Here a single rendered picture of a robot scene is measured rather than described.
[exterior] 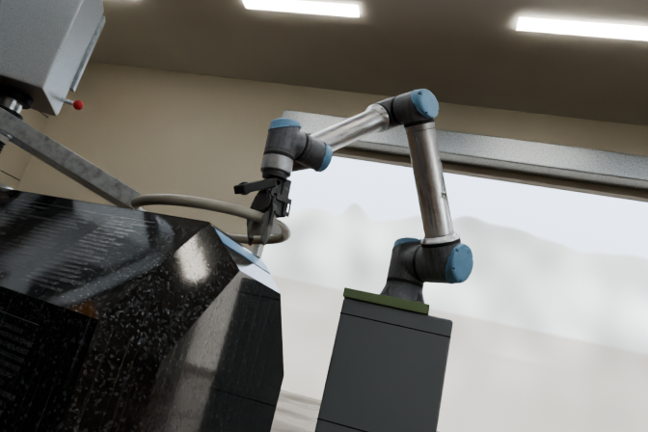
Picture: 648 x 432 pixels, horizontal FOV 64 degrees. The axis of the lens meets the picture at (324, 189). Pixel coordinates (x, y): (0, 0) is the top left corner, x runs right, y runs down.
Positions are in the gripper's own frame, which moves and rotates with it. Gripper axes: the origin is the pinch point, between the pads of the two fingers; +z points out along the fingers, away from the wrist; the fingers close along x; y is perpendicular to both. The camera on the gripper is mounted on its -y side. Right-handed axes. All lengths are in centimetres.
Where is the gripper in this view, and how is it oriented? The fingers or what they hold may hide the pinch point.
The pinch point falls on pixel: (256, 240)
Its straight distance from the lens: 143.0
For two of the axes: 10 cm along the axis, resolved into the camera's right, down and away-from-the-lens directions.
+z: -1.6, 9.4, -3.0
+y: 6.6, 3.3, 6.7
